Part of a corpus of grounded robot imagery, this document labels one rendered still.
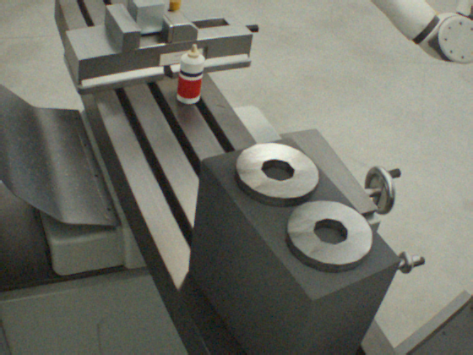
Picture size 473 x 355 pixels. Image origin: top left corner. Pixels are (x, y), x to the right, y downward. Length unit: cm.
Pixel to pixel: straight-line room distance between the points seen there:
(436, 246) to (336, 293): 177
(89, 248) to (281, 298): 48
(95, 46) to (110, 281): 42
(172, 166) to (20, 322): 41
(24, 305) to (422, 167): 197
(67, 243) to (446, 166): 203
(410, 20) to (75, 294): 72
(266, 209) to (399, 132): 223
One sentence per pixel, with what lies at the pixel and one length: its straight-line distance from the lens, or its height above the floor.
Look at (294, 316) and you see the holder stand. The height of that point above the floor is 105.
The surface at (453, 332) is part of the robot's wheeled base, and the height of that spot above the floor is 59.
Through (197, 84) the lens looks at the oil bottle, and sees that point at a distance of 112.
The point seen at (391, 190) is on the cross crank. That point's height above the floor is 64.
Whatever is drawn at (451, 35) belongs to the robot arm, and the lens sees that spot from 98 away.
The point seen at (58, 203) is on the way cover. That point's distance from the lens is 101.
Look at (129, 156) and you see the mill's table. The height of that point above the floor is 90.
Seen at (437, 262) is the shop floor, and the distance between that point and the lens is 233.
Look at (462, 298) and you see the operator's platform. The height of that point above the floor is 40.
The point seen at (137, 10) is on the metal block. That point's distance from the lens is 116.
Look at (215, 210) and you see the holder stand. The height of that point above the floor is 105.
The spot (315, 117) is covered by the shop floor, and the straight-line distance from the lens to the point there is 280.
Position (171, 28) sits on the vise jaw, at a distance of 116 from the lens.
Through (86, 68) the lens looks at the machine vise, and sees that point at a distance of 115.
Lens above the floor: 155
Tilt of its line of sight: 40 degrees down
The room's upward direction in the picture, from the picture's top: 10 degrees clockwise
